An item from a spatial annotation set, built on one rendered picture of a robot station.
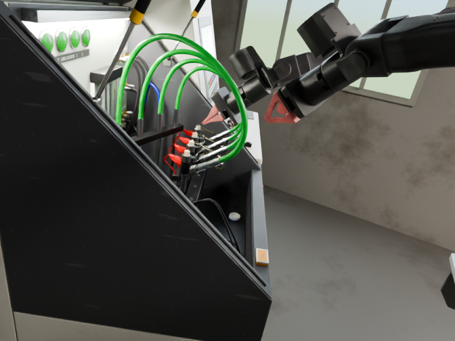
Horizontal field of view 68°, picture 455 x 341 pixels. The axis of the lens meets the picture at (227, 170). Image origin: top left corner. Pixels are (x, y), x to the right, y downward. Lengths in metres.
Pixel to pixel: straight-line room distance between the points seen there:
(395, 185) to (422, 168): 0.25
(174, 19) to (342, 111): 2.00
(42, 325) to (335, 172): 2.62
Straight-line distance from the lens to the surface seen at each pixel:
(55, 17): 0.77
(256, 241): 0.93
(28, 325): 1.00
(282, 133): 3.14
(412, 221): 3.27
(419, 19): 0.53
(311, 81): 0.62
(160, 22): 1.28
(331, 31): 0.58
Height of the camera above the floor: 1.49
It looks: 25 degrees down
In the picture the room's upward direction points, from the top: 10 degrees clockwise
